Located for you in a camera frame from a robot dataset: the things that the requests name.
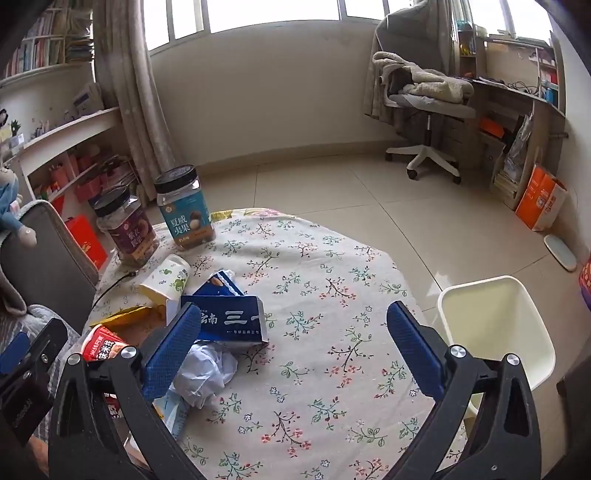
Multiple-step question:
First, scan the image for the red snack packet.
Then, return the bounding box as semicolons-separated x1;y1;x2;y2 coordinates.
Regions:
81;324;132;418

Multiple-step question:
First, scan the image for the wooden desk with shelves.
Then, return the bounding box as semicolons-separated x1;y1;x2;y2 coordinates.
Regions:
455;28;568;210

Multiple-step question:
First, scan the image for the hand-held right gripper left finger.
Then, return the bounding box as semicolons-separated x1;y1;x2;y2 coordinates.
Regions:
48;301;206;480

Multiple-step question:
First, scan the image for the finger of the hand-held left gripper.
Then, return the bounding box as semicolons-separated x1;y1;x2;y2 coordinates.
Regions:
0;318;68;384

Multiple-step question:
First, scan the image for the grey office chair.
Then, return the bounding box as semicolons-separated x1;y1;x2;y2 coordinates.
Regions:
362;0;476;185

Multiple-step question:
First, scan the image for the white tissue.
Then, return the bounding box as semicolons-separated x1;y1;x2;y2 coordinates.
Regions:
178;342;238;409

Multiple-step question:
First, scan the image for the white paper cup green print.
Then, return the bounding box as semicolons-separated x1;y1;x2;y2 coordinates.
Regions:
139;254;192;308

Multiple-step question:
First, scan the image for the teal label nut jar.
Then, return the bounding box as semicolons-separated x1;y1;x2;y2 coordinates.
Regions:
154;165;216;252

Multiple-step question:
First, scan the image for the grey striped cushion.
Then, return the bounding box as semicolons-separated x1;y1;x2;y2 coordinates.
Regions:
0;305;81;444

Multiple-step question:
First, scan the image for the red patterned bag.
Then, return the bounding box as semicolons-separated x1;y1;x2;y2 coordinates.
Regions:
577;258;591;310

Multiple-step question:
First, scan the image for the white plastic bin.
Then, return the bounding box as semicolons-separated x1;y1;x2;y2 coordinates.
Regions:
437;275;556;425

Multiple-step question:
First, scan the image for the purple label nut jar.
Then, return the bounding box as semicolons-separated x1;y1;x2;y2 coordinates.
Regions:
93;187;161;267

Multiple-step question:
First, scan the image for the black cable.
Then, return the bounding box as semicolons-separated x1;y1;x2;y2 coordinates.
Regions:
90;270;139;319

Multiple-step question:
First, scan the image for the grey armchair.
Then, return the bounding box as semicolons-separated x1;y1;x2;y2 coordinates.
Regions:
0;200;100;319

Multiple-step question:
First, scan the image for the light blue plastic wrapper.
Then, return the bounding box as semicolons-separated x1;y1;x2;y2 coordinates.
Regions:
152;392;190;439

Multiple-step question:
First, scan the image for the yellow snack wrapper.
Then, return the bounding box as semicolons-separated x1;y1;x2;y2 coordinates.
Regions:
89;305;164;329

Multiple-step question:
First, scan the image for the small blue drink carton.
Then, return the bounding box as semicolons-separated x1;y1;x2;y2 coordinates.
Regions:
191;270;245;298

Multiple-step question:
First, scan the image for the floral tablecloth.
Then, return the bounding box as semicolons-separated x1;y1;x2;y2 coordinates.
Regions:
83;208;467;480

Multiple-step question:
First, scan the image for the orange white box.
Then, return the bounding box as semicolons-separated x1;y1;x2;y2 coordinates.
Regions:
515;164;568;232

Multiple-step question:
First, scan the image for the grey blue plush toy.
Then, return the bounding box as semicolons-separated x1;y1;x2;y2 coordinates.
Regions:
0;161;38;250

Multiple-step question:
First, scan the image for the window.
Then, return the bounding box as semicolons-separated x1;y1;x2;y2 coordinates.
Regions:
139;0;416;51

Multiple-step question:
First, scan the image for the beige fleece blanket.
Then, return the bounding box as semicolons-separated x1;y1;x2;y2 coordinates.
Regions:
372;51;476;104

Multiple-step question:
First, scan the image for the beige curtain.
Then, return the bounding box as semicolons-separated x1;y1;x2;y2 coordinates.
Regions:
92;0;174;208
418;0;455;70

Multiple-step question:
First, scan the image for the white bookshelf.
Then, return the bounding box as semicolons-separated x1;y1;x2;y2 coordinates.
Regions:
0;0;139;208

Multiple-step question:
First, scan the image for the white bathroom scale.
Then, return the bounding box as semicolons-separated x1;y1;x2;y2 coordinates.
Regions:
543;234;578;272

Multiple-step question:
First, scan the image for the dark blue cardboard box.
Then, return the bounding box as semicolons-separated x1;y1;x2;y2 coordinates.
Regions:
180;294;270;347

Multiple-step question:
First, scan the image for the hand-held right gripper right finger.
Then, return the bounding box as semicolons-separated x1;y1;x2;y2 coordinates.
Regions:
386;301;542;480

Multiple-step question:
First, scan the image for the red gift box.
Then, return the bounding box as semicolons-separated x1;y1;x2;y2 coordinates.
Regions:
65;215;109;271

